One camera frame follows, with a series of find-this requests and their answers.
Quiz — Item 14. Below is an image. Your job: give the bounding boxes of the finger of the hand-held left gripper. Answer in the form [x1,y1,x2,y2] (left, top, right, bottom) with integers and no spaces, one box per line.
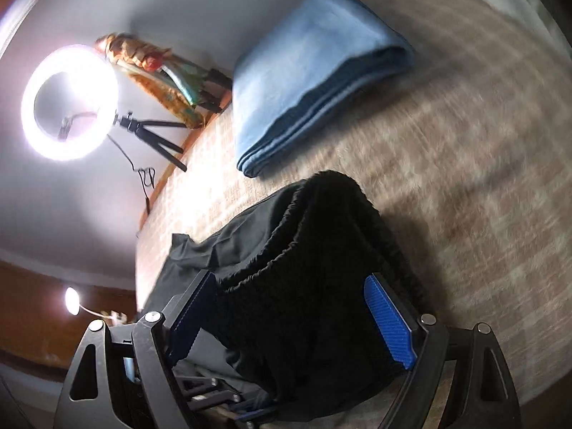
[176,364,278,425]

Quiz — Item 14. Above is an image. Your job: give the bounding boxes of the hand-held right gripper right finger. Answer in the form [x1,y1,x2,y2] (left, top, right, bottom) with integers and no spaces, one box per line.
[364,272,523,429]

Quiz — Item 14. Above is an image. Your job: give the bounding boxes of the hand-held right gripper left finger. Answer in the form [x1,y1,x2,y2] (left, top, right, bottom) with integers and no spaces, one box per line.
[63,270,220,429]

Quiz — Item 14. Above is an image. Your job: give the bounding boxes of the black pants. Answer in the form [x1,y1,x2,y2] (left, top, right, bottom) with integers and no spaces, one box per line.
[136,171,430,429]

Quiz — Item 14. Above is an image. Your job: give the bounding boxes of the small white lamp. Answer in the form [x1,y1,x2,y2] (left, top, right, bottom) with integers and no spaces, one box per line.
[65,287,112,322]

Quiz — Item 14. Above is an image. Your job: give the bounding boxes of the brown wooden panel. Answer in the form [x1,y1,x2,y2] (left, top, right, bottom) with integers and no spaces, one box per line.
[0,257,139,383]

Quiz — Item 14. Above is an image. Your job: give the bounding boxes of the beige plaid blanket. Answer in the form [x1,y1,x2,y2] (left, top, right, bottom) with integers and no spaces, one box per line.
[134,0,572,429]

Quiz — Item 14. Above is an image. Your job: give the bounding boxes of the folded blue cloth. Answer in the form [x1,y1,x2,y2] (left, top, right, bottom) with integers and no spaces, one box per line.
[232,0,416,178]

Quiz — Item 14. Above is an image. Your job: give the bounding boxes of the black power cable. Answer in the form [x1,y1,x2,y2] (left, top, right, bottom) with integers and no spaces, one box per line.
[107,136,157,213]

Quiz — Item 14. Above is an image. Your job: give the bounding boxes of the black ring light tripod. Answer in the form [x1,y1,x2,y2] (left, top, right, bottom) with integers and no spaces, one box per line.
[114,111,188,173]

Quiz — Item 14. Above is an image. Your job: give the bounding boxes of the white ring light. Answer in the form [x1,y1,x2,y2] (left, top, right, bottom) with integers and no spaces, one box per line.
[21,45,120,162]

